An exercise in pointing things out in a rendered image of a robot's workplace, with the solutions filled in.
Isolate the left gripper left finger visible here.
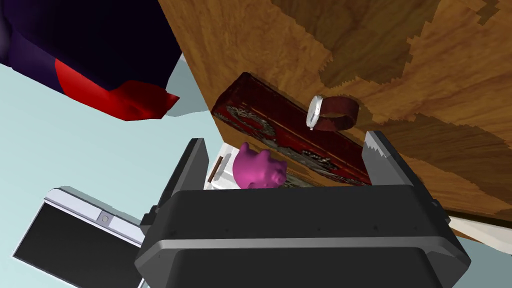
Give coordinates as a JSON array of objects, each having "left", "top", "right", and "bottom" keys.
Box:
[{"left": 156, "top": 137, "right": 210, "bottom": 210}]

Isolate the dark red ornate book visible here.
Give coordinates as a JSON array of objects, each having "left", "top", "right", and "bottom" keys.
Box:
[{"left": 210, "top": 71, "right": 373, "bottom": 188}]

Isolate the white cabinet with handle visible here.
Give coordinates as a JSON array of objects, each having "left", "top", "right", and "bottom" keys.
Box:
[{"left": 203, "top": 142, "right": 245, "bottom": 191}]

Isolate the pink piggy bank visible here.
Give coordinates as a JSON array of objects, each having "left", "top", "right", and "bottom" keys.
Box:
[{"left": 232, "top": 142, "right": 289, "bottom": 190}]

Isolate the wooden table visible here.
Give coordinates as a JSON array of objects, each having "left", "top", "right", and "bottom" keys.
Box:
[{"left": 157, "top": 0, "right": 512, "bottom": 244}]

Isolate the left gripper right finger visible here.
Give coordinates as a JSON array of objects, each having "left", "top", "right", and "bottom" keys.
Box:
[{"left": 361, "top": 130, "right": 435, "bottom": 202}]

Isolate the dark blue and red armchair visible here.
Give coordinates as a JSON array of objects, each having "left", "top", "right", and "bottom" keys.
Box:
[{"left": 0, "top": 0, "right": 183, "bottom": 122}]

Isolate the brown strap wristwatch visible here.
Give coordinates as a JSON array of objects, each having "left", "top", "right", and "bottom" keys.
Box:
[{"left": 305, "top": 95, "right": 360, "bottom": 133}]

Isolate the white framed black screen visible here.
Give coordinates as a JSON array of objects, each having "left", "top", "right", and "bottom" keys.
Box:
[{"left": 11, "top": 186, "right": 147, "bottom": 288}]

